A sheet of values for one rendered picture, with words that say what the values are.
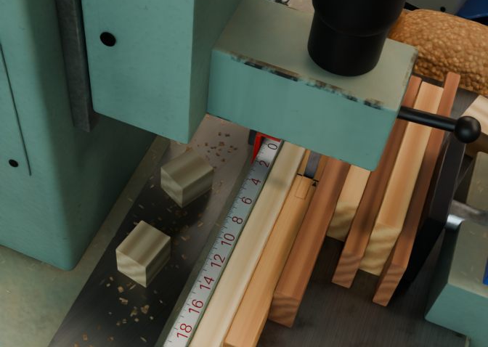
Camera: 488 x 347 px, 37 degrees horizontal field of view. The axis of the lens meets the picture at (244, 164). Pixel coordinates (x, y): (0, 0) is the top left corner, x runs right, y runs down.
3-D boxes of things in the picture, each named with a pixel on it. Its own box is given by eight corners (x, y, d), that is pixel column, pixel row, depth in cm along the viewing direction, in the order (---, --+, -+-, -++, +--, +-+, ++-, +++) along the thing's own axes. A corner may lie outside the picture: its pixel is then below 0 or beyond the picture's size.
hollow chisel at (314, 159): (308, 195, 63) (320, 154, 59) (298, 192, 63) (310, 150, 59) (311, 189, 63) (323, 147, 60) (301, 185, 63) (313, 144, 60)
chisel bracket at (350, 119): (370, 186, 55) (399, 112, 48) (200, 125, 57) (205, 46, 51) (393, 120, 60) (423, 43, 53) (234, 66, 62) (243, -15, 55)
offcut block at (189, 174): (181, 208, 75) (182, 189, 72) (160, 186, 76) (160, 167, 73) (212, 188, 76) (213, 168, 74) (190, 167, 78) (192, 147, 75)
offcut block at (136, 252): (146, 288, 69) (145, 268, 66) (117, 270, 70) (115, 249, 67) (171, 258, 71) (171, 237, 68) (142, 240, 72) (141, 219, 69)
